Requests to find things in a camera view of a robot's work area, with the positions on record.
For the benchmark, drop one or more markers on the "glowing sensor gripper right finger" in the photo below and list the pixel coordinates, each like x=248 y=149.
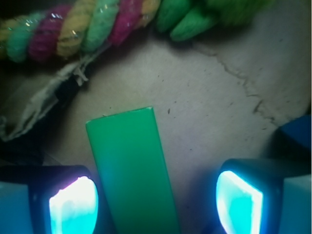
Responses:
x=264 y=196

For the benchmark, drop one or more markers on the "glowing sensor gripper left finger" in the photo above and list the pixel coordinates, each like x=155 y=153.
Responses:
x=47 y=200

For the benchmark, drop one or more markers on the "green block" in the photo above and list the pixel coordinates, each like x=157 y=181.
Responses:
x=132 y=169

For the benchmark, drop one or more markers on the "blue block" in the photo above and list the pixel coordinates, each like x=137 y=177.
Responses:
x=297 y=134

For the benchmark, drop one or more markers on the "brown paper bag tray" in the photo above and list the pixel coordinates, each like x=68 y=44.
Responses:
x=217 y=97

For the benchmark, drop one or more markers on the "green plush toy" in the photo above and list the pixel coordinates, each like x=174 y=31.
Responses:
x=186 y=19

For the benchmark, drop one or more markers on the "multicolour rope toy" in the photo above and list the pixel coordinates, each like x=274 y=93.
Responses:
x=66 y=30

